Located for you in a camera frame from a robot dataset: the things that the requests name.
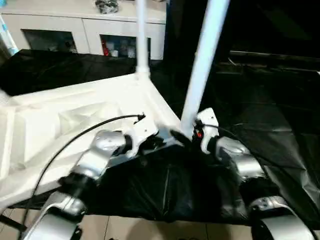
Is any white plastic table leg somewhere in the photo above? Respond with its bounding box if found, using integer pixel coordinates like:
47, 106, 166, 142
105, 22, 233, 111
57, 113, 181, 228
179, 0, 232, 136
134, 0, 151, 81
0, 86, 11, 106

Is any white plastic table top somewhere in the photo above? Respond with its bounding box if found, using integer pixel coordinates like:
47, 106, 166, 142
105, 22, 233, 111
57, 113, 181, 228
0, 71, 191, 208

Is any black plastic mat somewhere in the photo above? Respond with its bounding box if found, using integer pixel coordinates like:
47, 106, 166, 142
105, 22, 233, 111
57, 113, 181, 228
0, 48, 320, 223

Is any white cabinet with glass doors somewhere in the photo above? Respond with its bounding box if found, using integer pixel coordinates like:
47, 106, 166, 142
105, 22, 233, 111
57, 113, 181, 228
0, 0, 167, 61

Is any black bundle on cabinet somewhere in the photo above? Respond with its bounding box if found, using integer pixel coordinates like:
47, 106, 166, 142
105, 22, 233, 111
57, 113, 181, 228
94, 0, 121, 14

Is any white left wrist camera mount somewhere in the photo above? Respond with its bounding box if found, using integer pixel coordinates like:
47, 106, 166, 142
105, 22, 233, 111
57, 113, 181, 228
128, 116, 160, 159

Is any black folding table frame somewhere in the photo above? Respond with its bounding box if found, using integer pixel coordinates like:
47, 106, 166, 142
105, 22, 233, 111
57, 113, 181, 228
0, 213, 28, 232

